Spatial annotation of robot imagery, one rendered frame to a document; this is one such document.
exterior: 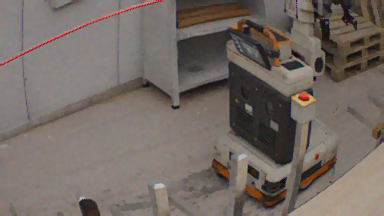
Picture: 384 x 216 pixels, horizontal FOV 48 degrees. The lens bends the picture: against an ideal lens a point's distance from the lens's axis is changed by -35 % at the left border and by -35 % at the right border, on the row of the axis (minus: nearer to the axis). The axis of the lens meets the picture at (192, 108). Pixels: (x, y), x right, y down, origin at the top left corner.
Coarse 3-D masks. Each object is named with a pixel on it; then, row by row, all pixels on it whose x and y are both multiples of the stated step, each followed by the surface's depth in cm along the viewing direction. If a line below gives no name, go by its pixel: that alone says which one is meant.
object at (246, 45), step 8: (232, 32) 299; (240, 32) 296; (232, 40) 307; (240, 40) 298; (248, 40) 289; (256, 40) 287; (240, 48) 307; (248, 48) 297; (256, 48) 287; (264, 48) 292; (272, 48) 288; (248, 56) 305; (256, 56) 295; (264, 56) 289; (272, 56) 287; (264, 64) 294
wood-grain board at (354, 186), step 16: (368, 160) 190; (352, 176) 182; (368, 176) 180; (336, 192) 175; (352, 192) 173; (368, 192) 170; (304, 208) 171; (320, 208) 169; (336, 208) 166; (352, 208) 163; (368, 208) 160
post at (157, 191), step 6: (156, 180) 154; (150, 186) 153; (156, 186) 152; (162, 186) 153; (150, 192) 155; (156, 192) 152; (162, 192) 153; (156, 198) 153; (162, 198) 154; (156, 204) 155; (162, 204) 155; (156, 210) 156; (162, 210) 156; (168, 210) 157
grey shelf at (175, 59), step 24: (144, 0) 428; (168, 0) 396; (192, 0) 455; (216, 0) 468; (240, 0) 474; (264, 0) 438; (144, 24) 438; (168, 24) 406; (216, 24) 433; (264, 24) 447; (144, 48) 447; (168, 48) 416; (192, 48) 475; (216, 48) 487; (144, 72) 457; (168, 72) 425; (192, 72) 449; (216, 72) 448
